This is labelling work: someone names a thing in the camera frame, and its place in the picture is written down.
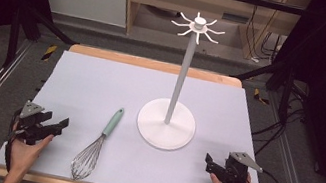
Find wooden table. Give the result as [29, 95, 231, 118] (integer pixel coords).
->
[0, 32, 285, 183]

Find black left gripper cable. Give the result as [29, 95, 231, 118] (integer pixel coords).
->
[0, 106, 24, 174]

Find black metal stand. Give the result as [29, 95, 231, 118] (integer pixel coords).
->
[2, 3, 81, 80]
[222, 51, 314, 127]

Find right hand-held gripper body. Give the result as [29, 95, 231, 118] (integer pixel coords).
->
[215, 148, 266, 183]

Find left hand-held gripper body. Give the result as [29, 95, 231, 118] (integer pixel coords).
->
[13, 99, 61, 150]

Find light purple table mat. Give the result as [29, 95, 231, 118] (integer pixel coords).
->
[0, 41, 285, 183]

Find white hook rack stand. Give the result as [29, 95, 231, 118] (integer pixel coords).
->
[132, 4, 229, 158]

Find yellow black floor tape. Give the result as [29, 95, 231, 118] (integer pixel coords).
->
[39, 42, 59, 64]
[251, 87, 273, 106]

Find black floor cables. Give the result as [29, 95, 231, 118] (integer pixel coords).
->
[246, 99, 308, 164]

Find black cables under desk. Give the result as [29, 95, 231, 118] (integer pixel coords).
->
[239, 3, 291, 67]

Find whisk with green handle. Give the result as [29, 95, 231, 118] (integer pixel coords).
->
[67, 101, 125, 183]

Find person's left hand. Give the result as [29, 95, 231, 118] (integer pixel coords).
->
[4, 127, 56, 183]

